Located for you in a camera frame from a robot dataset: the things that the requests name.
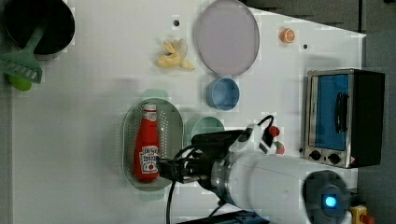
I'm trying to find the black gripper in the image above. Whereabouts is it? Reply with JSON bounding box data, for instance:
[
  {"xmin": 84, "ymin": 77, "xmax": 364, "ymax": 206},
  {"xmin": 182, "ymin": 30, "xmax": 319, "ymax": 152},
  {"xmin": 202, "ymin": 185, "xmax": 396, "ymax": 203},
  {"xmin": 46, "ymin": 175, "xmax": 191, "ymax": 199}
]
[{"xmin": 157, "ymin": 130, "xmax": 243, "ymax": 187}]

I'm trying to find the red ketchup bottle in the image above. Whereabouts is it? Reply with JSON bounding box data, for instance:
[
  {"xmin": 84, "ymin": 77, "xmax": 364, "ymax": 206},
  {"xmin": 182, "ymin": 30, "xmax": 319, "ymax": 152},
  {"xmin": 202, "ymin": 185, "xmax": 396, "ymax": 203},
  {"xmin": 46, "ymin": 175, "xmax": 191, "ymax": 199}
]
[{"xmin": 134, "ymin": 104, "xmax": 160, "ymax": 182}]

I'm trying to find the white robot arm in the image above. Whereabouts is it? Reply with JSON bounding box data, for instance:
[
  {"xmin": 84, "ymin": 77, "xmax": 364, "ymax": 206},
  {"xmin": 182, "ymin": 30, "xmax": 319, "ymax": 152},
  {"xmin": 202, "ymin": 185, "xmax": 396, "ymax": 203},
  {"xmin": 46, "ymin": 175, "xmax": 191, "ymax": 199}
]
[{"xmin": 157, "ymin": 124, "xmax": 351, "ymax": 224}]

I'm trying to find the green oval strainer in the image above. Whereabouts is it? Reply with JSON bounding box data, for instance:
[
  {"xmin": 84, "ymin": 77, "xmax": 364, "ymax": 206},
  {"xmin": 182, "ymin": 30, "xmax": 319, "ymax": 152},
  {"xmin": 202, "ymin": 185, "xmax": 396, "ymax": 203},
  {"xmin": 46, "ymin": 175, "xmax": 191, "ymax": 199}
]
[{"xmin": 121, "ymin": 89, "xmax": 184, "ymax": 202}]

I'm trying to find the green metal cup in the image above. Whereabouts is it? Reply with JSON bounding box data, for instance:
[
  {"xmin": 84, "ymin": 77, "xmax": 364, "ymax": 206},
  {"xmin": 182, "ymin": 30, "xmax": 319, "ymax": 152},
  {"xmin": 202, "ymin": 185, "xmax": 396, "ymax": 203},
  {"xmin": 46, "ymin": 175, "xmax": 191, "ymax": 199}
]
[{"xmin": 183, "ymin": 117, "xmax": 224, "ymax": 147}]

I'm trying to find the blue bowl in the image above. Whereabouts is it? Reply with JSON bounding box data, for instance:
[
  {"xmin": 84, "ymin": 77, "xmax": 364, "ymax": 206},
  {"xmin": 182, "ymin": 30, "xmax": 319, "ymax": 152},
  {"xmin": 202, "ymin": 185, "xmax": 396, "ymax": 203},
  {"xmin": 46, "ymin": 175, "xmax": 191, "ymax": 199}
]
[{"xmin": 205, "ymin": 77, "xmax": 240, "ymax": 111}]

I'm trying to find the small toy strawberry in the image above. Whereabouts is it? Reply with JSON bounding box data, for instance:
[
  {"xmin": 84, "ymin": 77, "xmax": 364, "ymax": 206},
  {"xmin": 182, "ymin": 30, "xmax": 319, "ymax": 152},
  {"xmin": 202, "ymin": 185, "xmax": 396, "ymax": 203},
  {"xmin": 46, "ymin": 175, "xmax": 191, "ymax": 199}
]
[{"xmin": 269, "ymin": 126, "xmax": 280, "ymax": 137}]

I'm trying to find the large toy strawberry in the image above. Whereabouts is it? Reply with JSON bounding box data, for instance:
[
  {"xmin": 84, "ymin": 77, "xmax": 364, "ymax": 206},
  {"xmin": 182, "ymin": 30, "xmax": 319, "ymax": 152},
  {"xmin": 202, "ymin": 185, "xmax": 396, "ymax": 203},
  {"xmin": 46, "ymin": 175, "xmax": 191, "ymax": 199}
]
[{"xmin": 275, "ymin": 141, "xmax": 285, "ymax": 155}]

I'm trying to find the peeled toy banana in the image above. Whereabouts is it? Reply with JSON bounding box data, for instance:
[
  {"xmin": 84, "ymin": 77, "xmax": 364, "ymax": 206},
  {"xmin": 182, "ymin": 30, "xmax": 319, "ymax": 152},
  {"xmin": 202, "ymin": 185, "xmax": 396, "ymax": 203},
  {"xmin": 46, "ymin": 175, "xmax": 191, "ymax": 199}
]
[{"xmin": 156, "ymin": 38, "xmax": 195, "ymax": 71}]

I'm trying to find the purple oval plate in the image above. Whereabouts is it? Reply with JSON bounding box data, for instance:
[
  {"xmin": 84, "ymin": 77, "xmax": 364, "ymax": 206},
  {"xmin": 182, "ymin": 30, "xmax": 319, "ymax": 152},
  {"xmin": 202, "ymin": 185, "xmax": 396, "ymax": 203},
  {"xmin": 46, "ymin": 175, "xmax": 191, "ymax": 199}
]
[{"xmin": 196, "ymin": 0, "xmax": 260, "ymax": 77}]

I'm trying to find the toy orange half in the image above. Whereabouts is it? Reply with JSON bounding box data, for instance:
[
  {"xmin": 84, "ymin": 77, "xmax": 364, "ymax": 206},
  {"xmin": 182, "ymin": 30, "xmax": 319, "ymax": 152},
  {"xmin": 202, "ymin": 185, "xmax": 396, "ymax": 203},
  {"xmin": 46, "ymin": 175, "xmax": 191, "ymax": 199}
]
[{"xmin": 279, "ymin": 28, "xmax": 295, "ymax": 44}]

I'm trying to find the black toaster oven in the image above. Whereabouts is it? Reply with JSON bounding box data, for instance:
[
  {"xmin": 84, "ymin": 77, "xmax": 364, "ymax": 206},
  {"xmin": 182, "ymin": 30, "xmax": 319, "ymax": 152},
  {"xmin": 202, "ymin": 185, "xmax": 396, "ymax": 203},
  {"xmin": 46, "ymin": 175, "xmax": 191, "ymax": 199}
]
[{"xmin": 304, "ymin": 68, "xmax": 385, "ymax": 169}]

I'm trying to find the yellow emergency stop button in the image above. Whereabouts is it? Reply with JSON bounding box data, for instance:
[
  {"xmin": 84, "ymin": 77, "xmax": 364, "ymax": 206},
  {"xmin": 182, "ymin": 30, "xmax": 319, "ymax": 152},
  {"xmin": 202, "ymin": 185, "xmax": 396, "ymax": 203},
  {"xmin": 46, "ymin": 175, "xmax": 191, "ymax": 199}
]
[{"xmin": 350, "ymin": 205, "xmax": 376, "ymax": 224}]

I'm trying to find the lime green toy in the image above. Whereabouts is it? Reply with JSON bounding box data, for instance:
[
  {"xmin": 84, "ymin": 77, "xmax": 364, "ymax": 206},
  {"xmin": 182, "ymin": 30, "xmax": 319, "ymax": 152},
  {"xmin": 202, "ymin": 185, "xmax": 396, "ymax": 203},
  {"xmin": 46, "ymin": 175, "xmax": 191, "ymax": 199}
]
[{"xmin": 7, "ymin": 76, "xmax": 32, "ymax": 91}]

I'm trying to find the green slotted spatula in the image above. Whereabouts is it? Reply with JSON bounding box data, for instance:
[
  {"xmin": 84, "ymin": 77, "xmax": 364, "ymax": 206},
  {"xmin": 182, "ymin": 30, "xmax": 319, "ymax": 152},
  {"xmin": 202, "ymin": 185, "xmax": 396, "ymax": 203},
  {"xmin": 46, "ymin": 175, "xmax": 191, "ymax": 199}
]
[{"xmin": 0, "ymin": 22, "xmax": 47, "ymax": 83}]

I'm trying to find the black cylindrical pot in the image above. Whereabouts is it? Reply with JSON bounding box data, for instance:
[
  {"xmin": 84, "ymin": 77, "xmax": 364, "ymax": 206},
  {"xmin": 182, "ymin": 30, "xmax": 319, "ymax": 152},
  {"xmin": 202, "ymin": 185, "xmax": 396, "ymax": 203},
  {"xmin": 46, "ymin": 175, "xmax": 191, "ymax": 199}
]
[{"xmin": 4, "ymin": 0, "xmax": 76, "ymax": 55}]

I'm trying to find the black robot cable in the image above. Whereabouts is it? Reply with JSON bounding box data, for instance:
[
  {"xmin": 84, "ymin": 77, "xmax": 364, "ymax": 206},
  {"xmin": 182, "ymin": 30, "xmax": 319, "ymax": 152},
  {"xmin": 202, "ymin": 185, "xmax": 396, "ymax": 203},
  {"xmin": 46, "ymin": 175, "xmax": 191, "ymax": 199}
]
[{"xmin": 165, "ymin": 180, "xmax": 177, "ymax": 224}]

